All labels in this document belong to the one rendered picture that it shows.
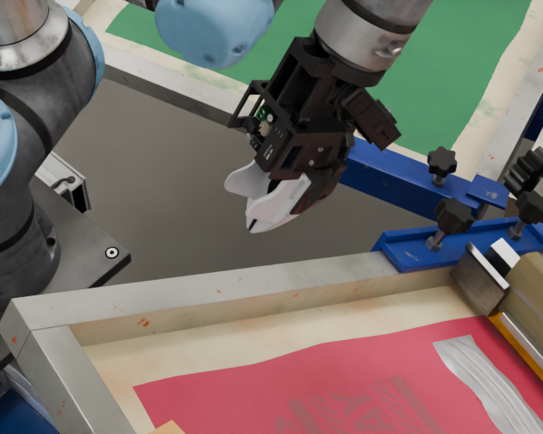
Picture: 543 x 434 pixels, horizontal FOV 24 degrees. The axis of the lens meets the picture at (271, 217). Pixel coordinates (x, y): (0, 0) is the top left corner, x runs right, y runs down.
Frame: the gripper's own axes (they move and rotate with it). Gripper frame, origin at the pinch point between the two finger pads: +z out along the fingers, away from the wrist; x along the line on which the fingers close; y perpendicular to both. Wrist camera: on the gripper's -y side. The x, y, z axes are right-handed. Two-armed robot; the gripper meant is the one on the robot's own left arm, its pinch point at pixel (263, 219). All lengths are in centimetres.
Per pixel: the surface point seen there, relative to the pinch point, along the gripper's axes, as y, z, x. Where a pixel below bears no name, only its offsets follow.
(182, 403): 9.7, 12.5, 9.8
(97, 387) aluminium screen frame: 20.0, 9.0, 8.7
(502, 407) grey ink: -28.5, 12.1, 19.4
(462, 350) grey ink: -29.8, 12.1, 11.3
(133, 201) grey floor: -109, 111, -112
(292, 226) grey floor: -133, 96, -85
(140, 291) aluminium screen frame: 9.5, 9.0, -0.8
